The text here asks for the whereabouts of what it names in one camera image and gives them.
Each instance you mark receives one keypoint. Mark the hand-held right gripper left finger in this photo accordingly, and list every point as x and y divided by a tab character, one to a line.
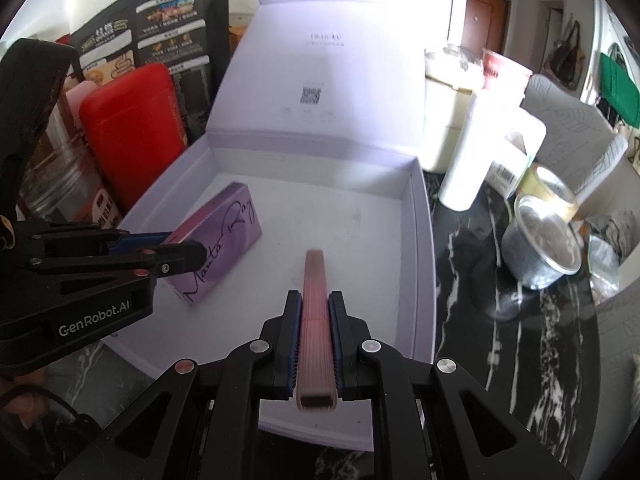
295	342

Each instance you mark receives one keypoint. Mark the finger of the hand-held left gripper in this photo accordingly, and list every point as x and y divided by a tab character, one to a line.
180	259
137	243

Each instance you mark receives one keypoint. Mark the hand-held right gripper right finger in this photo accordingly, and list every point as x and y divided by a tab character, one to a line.
334	345

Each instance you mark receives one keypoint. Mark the purple box with script print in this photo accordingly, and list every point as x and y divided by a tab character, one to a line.
220	240

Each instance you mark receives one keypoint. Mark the pink ribbed stick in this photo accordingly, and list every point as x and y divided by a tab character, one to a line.
315	300

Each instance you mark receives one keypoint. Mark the lavender gift box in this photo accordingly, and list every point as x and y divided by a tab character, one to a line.
325	210

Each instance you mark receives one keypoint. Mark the person's left hand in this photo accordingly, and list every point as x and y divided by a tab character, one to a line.
20	402

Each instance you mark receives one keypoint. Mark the clear plastic jar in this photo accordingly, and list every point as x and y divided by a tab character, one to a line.
65	185

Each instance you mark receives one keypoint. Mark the red hard case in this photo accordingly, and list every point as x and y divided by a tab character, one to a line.
130	130

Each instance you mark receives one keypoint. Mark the pink box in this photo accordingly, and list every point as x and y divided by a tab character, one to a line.
75	105

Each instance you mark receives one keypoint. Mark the metal bowl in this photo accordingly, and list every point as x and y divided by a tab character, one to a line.
530	260

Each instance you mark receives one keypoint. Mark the white bottle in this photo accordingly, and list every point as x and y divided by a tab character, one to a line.
465	170

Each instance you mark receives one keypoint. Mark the cream cooker with glass lid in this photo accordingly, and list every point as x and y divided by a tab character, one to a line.
440	125

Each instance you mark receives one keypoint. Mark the black printed bag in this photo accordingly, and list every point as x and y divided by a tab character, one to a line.
210	10

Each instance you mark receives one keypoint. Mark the clear tape roll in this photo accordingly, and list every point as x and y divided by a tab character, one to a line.
565	207

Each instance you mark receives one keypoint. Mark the clear plastic bag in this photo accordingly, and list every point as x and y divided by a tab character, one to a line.
602	270

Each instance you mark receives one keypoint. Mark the white carton with barcode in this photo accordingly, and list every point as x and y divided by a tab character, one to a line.
520	135

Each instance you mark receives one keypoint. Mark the grey leaf-pattern chair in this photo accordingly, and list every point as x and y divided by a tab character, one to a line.
620	340

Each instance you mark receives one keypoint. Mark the grey crumpled cloth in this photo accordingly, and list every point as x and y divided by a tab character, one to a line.
615	230

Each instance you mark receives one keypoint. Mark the pink paper cups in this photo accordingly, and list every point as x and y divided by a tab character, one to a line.
500	70

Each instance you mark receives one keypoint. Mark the grey patterned cushion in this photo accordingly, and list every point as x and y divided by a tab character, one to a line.
565	120

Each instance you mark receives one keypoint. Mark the white fridge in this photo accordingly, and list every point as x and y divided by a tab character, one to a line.
455	10

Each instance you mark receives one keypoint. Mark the brown door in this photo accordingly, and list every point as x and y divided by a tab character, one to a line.
480	20

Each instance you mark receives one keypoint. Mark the brown handbag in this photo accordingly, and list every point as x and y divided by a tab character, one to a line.
565	60

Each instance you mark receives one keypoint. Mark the green bag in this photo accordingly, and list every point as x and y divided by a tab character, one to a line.
617	90

